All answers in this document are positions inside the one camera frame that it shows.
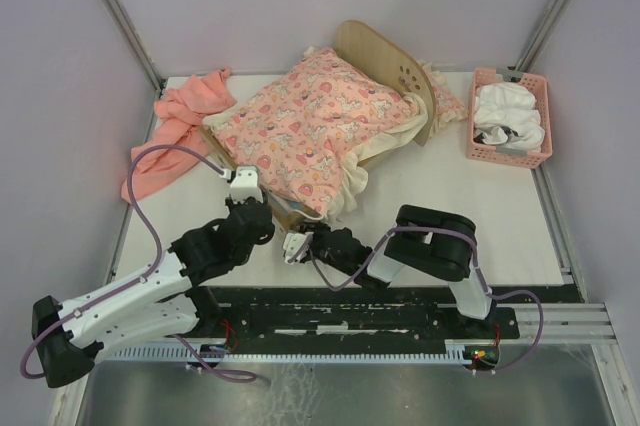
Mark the pink unicorn print mattress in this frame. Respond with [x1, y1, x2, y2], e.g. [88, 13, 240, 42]
[203, 48, 432, 218]

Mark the wooden striped pet bed frame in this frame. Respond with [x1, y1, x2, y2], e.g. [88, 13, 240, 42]
[200, 20, 436, 227]

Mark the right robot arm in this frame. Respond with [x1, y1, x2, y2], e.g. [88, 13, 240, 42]
[283, 205, 495, 337]

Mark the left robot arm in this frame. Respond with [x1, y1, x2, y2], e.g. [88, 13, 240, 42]
[32, 198, 275, 388]

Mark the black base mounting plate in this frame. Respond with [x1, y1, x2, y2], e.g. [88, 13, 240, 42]
[187, 287, 520, 353]

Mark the small pink frilled pillow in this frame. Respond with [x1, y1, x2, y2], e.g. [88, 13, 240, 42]
[418, 61, 468, 137]

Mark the white cloth in basket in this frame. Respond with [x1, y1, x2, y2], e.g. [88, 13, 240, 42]
[473, 82, 546, 152]

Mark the pink plastic basket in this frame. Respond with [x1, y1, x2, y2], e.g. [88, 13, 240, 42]
[466, 68, 553, 169]

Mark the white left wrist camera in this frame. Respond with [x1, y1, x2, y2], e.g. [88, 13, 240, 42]
[221, 165, 264, 205]

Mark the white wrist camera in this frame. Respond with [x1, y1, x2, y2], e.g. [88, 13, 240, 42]
[283, 232, 313, 264]
[221, 165, 264, 205]

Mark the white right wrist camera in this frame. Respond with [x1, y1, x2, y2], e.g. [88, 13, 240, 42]
[283, 232, 313, 264]

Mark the white slotted cable duct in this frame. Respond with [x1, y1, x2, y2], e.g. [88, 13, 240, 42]
[106, 341, 488, 366]

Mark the left aluminium frame post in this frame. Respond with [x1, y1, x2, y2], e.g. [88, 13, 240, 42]
[102, 0, 165, 92]

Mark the aluminium frame post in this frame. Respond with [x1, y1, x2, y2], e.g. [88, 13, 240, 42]
[515, 0, 572, 72]
[102, 0, 165, 92]

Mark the right aluminium frame post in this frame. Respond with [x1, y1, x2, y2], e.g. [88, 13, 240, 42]
[515, 0, 572, 72]

